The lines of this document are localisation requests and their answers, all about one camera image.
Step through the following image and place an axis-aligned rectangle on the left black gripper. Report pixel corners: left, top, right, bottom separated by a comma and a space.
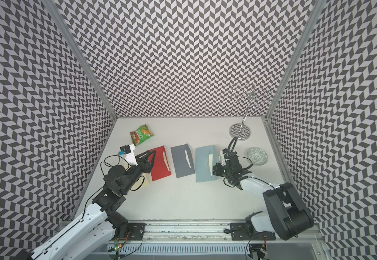
120, 149, 156, 195

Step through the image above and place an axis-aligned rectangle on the light blue envelope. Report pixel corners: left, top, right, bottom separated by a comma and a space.
195, 145, 220, 183

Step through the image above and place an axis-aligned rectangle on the red envelope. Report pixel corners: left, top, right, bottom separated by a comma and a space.
151, 146, 171, 182

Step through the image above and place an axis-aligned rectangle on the cream yellow envelope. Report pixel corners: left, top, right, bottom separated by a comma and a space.
130, 173, 150, 192

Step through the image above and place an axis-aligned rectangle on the dark grey envelope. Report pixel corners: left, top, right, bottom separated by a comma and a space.
171, 144, 195, 178

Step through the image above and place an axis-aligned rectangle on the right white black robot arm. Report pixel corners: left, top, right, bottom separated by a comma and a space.
212, 161, 314, 241

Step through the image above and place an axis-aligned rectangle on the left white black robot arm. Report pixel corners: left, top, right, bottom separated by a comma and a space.
14, 151, 156, 260

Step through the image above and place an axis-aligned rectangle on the green snack bag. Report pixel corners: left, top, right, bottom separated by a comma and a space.
130, 125, 154, 146

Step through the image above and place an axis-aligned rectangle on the green patterned ceramic dish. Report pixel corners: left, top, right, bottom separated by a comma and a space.
247, 147, 268, 166

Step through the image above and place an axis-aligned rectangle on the chrome jewellery stand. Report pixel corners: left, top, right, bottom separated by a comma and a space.
229, 83, 271, 141

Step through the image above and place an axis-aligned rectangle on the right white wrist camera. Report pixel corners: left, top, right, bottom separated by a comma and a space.
221, 149, 237, 166

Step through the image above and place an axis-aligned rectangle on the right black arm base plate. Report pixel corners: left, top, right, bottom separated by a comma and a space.
224, 211, 276, 241

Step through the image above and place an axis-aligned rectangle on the aluminium front rail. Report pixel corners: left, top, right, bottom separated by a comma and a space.
53, 219, 324, 244

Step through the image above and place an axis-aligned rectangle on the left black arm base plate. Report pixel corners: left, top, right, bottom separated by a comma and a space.
111, 222, 146, 241

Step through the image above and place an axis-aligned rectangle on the right circuit board with wires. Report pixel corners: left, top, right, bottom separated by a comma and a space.
244, 241, 268, 260

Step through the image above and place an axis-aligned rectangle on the circuit board with wires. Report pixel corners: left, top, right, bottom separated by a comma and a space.
107, 240, 143, 260
244, 241, 268, 260

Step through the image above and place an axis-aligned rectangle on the left circuit board with wires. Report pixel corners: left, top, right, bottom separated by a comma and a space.
107, 240, 143, 260

